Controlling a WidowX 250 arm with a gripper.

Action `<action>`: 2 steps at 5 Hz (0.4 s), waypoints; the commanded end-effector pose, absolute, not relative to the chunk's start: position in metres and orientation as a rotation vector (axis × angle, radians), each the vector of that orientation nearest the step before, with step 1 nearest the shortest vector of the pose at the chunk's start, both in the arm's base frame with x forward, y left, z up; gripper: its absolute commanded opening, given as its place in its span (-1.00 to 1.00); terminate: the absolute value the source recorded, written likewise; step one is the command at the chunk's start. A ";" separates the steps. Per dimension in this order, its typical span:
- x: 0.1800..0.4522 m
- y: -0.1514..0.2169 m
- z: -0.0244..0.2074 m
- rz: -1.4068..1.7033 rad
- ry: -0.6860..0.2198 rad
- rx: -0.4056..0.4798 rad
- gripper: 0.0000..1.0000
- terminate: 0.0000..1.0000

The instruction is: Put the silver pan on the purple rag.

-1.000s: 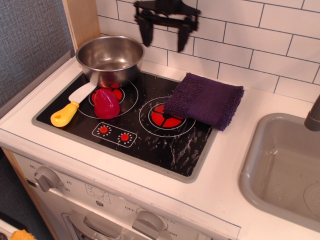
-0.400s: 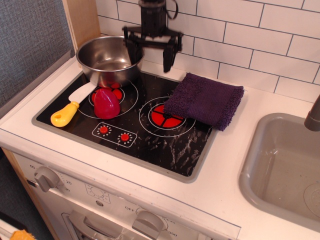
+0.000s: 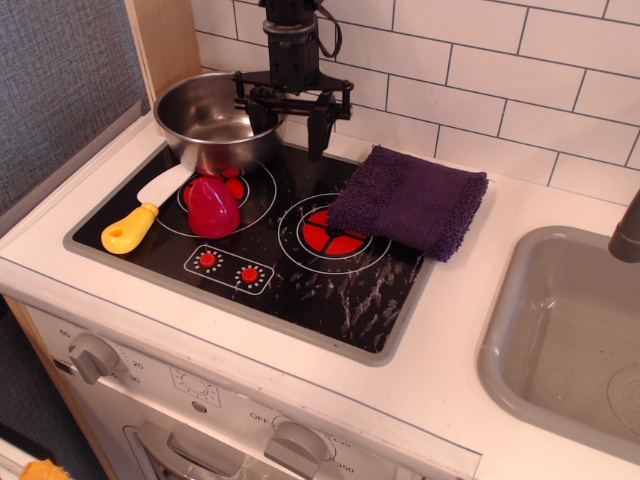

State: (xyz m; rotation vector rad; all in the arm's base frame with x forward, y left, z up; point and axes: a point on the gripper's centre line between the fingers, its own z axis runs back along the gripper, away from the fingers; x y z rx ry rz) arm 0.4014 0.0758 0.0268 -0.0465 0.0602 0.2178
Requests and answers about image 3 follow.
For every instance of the grey timer knob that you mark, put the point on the grey timer knob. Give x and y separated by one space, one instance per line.
92 357

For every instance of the silver metal pan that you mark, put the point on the silver metal pan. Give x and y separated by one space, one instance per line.
206 131

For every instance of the grey oven knob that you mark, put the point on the grey oven knob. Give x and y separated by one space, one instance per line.
296 448

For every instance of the purple rag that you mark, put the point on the purple rag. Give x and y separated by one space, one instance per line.
416 203

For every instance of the grey faucet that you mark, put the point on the grey faucet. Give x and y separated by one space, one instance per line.
624 243

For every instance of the wooden side post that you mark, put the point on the wooden side post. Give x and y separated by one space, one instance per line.
165 39

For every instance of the grey sink basin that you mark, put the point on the grey sink basin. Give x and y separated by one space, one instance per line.
561 350

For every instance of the black toy stovetop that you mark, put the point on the black toy stovetop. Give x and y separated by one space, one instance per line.
285 267

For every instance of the red toy pepper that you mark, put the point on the red toy pepper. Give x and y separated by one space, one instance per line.
213 211

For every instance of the grey oven door handle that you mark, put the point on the grey oven door handle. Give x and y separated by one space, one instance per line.
194 455

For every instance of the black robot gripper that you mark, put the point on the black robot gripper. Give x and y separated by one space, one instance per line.
294 85

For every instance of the yellow handled toy knife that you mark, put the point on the yellow handled toy knife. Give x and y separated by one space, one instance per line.
126 234

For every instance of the orange black object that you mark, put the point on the orange black object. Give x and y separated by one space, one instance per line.
38 470

